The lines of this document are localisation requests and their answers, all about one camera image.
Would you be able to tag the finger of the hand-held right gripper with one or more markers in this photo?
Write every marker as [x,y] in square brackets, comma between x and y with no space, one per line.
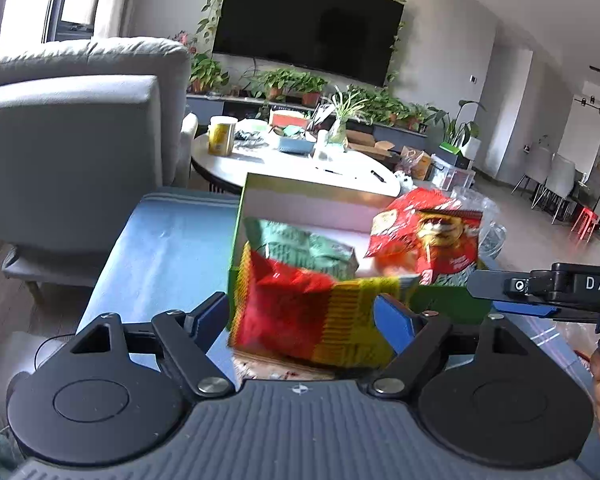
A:
[530,309]
[500,285]

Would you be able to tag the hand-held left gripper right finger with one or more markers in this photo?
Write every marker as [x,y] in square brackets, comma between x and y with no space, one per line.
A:
[397,320]

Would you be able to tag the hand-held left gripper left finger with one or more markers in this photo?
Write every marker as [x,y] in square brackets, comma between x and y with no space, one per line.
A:
[210,317]

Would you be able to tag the green cardboard box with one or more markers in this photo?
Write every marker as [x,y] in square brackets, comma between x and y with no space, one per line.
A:
[440,305]

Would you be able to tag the large red snack bag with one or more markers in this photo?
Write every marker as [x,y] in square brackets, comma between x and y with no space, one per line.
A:
[430,230]

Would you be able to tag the red yellow striped snack bag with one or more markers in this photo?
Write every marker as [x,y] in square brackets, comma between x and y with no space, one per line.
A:
[300,310]

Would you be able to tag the green snack bag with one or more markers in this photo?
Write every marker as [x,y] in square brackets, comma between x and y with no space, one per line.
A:
[300,250]

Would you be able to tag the red stool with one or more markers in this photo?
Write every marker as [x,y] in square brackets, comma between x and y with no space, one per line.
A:
[585,222]

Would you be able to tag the dining chairs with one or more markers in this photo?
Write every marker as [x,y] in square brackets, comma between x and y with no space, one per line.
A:
[555,180]

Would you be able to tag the clear storage box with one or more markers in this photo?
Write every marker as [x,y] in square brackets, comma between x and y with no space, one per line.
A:
[452,177]

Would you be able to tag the green black box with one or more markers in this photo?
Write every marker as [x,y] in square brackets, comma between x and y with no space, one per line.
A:
[452,152]

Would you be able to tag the tall plant in white pot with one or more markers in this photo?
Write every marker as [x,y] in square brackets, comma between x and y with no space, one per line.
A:
[467,147]

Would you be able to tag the black pen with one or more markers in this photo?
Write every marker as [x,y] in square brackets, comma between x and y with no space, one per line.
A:
[333,170]
[377,176]

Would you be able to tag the round white coffee table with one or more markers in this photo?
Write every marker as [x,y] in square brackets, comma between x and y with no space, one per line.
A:
[280,167]

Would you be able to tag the open cardboard box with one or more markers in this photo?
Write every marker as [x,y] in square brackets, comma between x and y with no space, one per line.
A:
[372,146]

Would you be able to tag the yellow canister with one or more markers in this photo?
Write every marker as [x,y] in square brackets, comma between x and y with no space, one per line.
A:
[222,135]

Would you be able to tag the light blue basket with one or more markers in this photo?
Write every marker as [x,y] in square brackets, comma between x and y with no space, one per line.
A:
[296,145]

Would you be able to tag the spider plant in glass vase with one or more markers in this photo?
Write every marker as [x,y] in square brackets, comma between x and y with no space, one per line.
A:
[337,132]

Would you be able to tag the dark television cabinet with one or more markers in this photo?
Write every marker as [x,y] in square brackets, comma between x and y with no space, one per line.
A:
[205,107]

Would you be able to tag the grey armchair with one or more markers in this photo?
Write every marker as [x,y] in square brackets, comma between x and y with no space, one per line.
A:
[70,160]

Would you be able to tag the orange box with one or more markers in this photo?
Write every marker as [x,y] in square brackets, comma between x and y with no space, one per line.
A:
[290,120]

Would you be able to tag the row of potted plants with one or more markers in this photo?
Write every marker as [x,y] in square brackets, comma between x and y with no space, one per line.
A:
[280,82]

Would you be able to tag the green ivy vine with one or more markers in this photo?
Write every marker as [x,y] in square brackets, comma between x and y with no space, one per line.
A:
[215,5]

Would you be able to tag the black wall television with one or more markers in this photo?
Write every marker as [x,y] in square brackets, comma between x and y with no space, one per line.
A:
[305,15]

